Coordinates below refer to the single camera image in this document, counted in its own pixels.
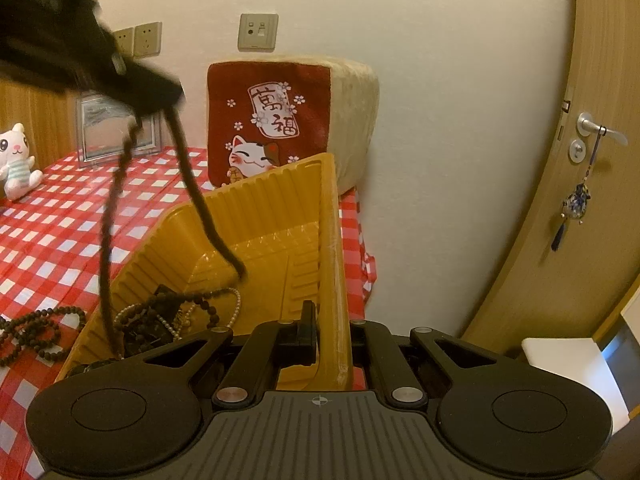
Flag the white pearl necklace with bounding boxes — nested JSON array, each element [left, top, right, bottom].
[[112, 286, 242, 344]]

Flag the yellow plastic tray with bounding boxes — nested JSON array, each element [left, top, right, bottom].
[[54, 152, 356, 394]]

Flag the dark wooden bead necklace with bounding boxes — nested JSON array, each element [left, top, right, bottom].
[[0, 104, 249, 369]]

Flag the white bunny plush toy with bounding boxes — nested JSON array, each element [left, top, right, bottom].
[[1, 122, 43, 202]]

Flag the red white checkered tablecloth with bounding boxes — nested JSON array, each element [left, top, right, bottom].
[[0, 146, 377, 480]]

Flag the white chair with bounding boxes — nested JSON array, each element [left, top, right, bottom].
[[522, 292, 639, 432]]

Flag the red lucky cat cushion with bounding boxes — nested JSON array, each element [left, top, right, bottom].
[[207, 56, 380, 193]]

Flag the wooden door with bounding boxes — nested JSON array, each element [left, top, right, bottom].
[[462, 0, 639, 353]]

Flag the silver picture frame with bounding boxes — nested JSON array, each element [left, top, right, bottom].
[[75, 93, 163, 166]]

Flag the single wall socket plate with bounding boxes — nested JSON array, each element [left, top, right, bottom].
[[238, 13, 279, 52]]

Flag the silver door handle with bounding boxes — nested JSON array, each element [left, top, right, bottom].
[[568, 112, 628, 164]]

